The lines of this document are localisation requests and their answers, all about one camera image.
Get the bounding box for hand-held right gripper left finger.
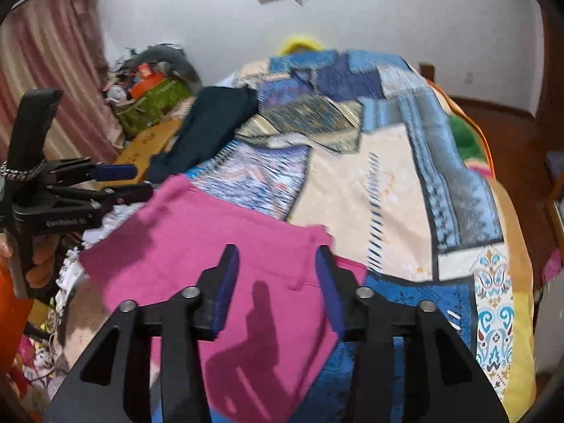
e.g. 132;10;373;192
43;243;241;423

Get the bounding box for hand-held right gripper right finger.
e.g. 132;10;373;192
316;245;510;423

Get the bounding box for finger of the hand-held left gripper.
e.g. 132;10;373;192
44;159;138;183
46;183;155;213

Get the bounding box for pink pants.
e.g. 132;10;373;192
78;174;369;422

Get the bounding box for dark pants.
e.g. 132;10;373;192
149;87;260;184

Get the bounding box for person's left hand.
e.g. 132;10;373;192
0;233;61;290

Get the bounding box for wooden lap desk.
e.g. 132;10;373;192
115;119;186;173

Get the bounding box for green storage bag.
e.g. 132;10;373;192
112;77;193;140

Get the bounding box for striped pink curtain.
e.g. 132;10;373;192
0;0;121;165

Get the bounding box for red box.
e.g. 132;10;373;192
131;72;165;98

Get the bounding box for patchwork printed blanket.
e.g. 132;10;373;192
176;48;539;423

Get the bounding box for grey neck pillow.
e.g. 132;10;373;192
136;44;204;87

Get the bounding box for green orange fleece blanket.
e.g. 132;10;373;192
427;78;499;178

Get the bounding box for yellow foam arch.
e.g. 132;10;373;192
281;35;325;54

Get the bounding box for braided cord strap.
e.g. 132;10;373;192
0;160;47;182

